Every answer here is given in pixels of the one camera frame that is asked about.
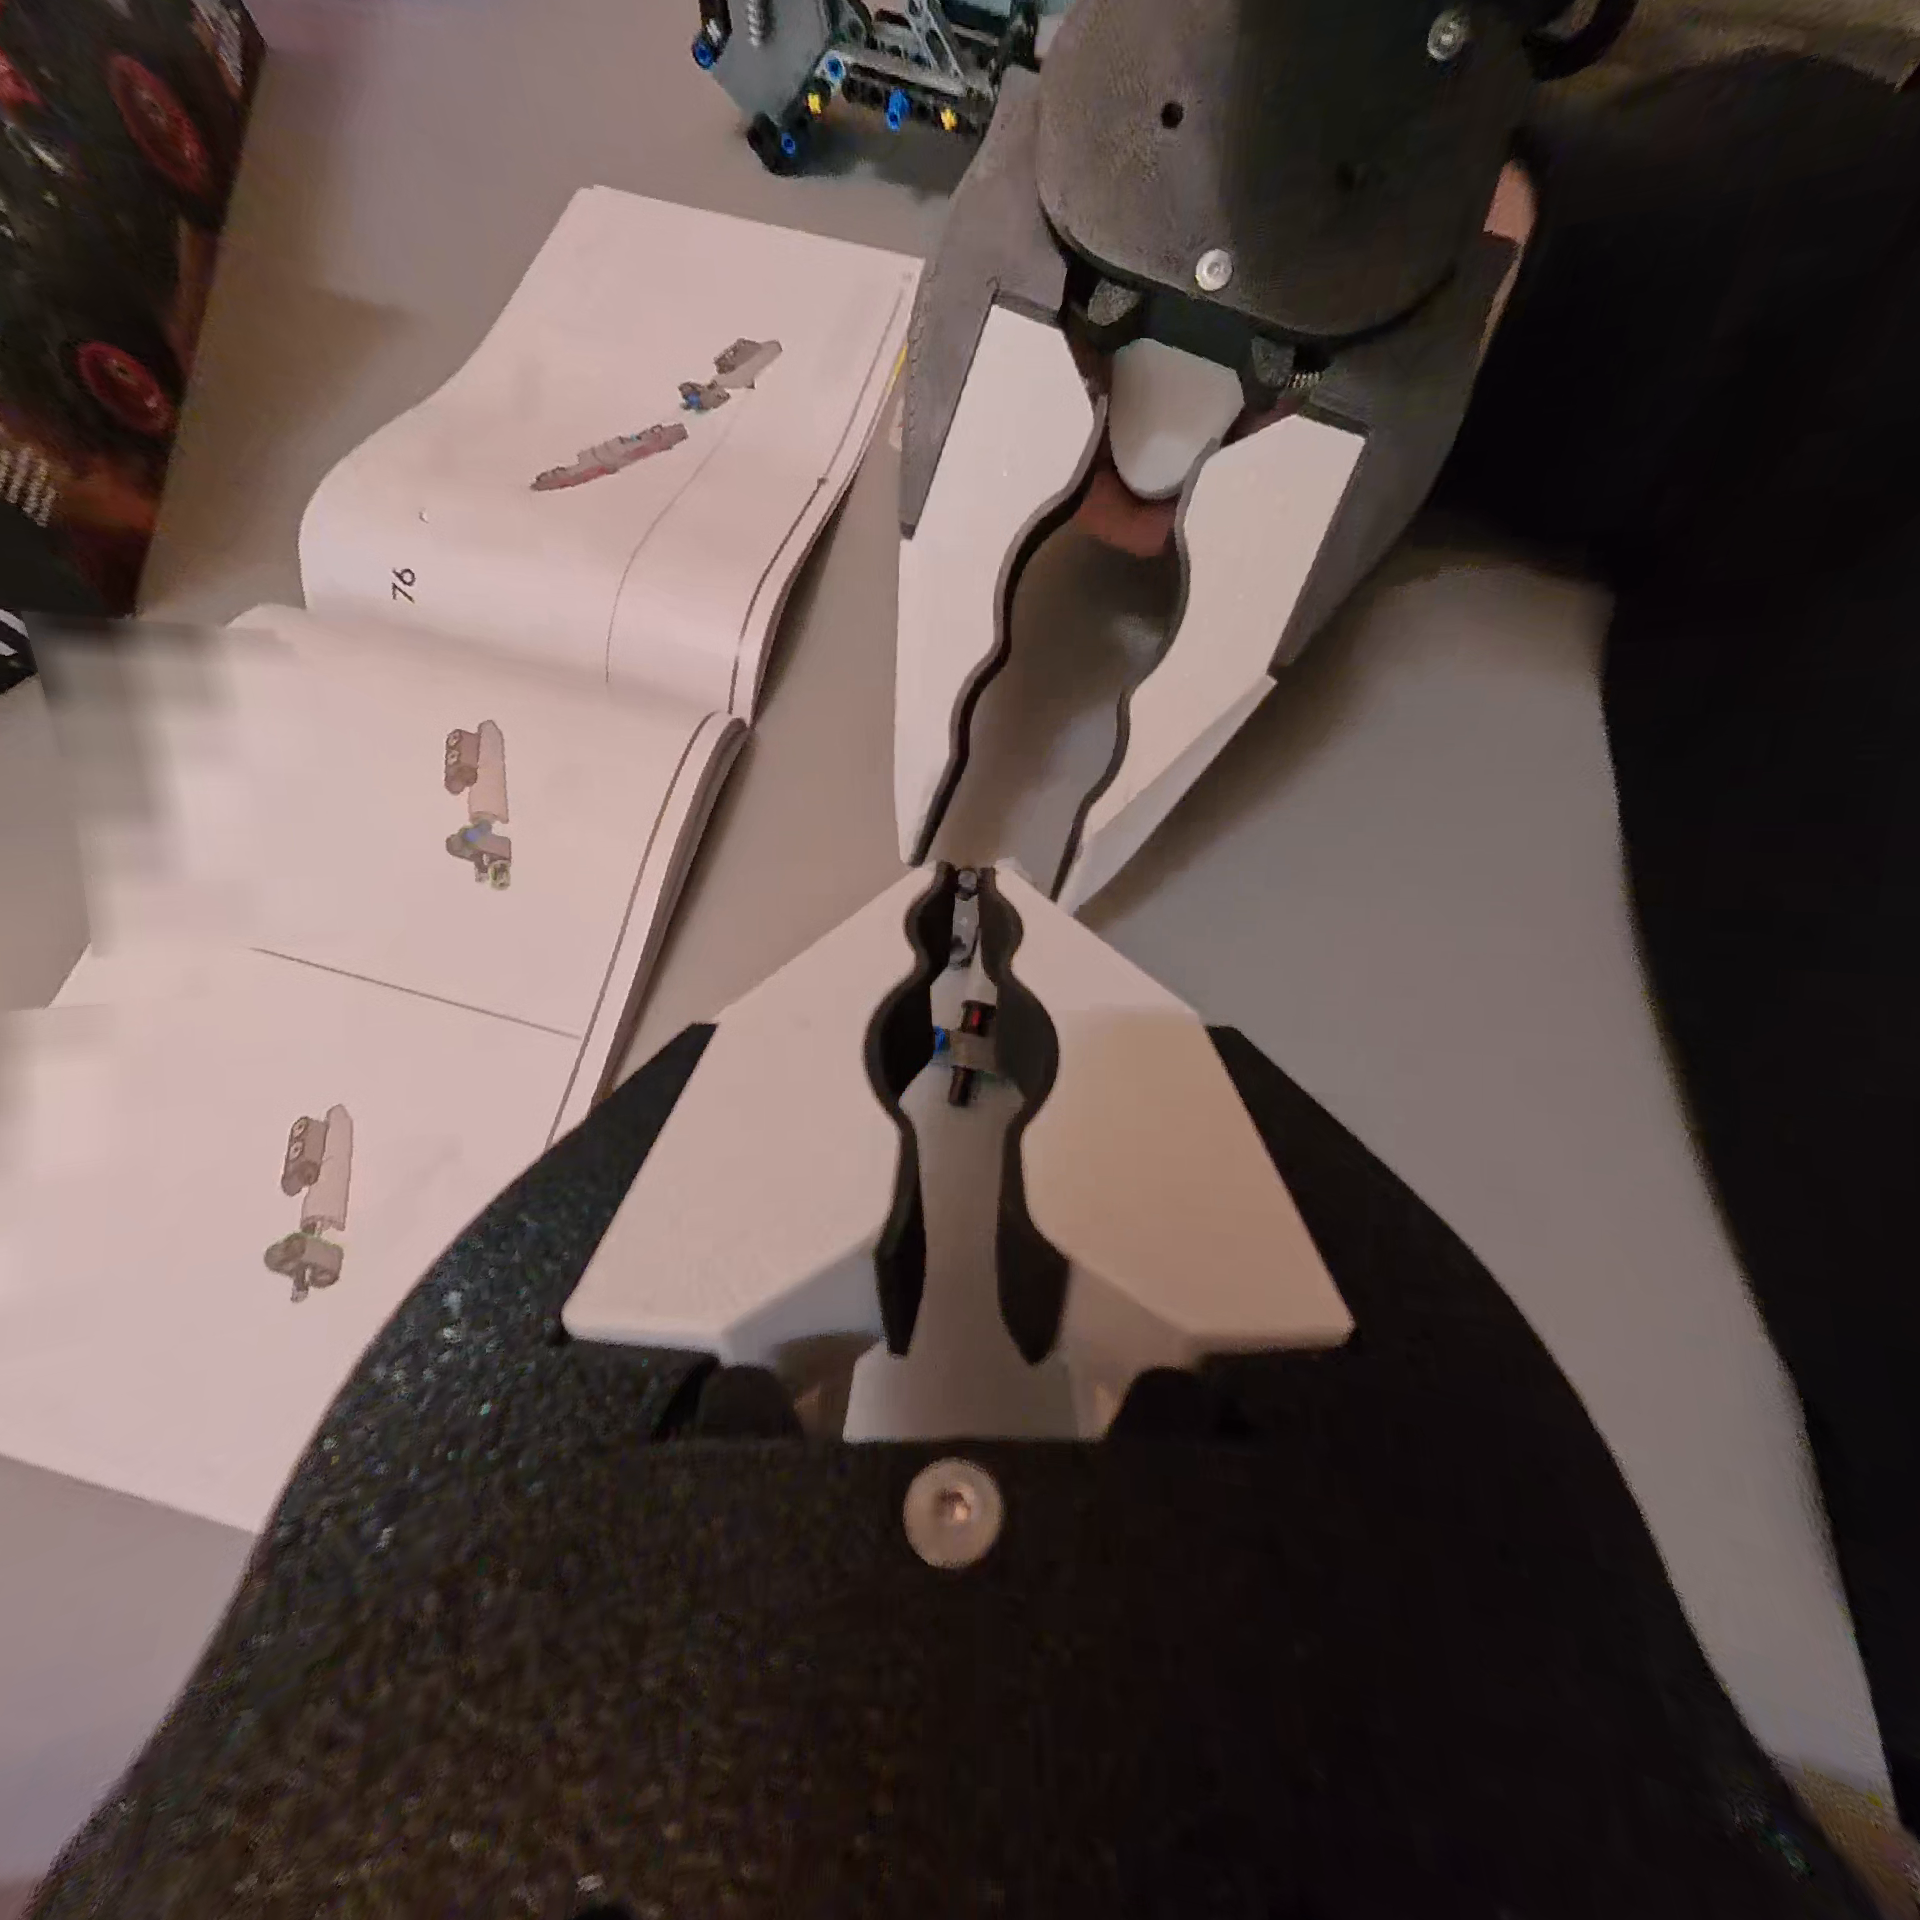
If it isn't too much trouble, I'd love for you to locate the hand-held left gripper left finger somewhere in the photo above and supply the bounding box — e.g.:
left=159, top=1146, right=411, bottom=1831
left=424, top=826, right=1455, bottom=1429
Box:
left=563, top=863, right=966, bottom=1366

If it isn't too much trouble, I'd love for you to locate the grey toy car chassis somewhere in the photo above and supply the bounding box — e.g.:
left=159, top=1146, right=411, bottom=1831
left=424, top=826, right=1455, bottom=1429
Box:
left=692, top=0, right=1053, bottom=179

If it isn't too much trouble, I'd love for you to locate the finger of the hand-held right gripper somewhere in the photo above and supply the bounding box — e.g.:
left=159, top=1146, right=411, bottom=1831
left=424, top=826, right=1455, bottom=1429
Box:
left=1054, top=232, right=1525, bottom=908
left=896, top=86, right=1113, bottom=863

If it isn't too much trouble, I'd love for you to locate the person's right hand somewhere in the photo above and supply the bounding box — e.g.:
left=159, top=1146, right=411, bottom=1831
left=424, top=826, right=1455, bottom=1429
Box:
left=1082, top=446, right=1206, bottom=559

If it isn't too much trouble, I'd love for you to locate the small grey toy assembly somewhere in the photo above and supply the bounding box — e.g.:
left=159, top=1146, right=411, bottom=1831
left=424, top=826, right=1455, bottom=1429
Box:
left=937, top=867, right=1005, bottom=1107

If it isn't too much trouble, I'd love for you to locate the grey desk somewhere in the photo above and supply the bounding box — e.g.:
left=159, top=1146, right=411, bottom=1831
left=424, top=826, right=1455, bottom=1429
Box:
left=0, top=0, right=1920, bottom=1851

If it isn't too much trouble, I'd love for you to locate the person's black printed hoodie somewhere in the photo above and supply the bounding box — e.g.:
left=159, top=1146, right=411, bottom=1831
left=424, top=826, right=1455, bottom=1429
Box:
left=1439, top=51, right=1920, bottom=1835

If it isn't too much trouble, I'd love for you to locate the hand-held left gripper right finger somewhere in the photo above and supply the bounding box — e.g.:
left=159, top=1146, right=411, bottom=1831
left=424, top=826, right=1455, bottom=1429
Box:
left=976, top=863, right=1357, bottom=1406

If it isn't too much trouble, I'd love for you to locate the black toy set box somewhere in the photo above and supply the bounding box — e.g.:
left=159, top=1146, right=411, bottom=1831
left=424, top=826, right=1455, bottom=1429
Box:
left=0, top=0, right=268, bottom=619

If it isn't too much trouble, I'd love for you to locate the open instruction booklet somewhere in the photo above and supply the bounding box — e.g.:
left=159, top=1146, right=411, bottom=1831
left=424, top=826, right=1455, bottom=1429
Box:
left=0, top=184, right=927, bottom=1535

